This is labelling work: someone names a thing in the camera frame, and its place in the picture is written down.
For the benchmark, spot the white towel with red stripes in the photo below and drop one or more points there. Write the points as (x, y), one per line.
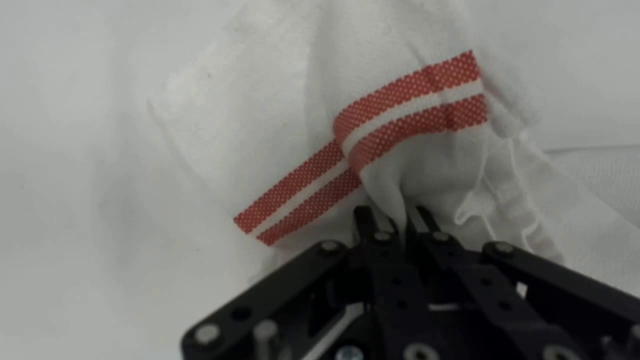
(281, 112)

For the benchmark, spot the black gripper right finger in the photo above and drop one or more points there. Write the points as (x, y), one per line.
(493, 300)

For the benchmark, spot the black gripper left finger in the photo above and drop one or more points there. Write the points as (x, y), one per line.
(347, 300)

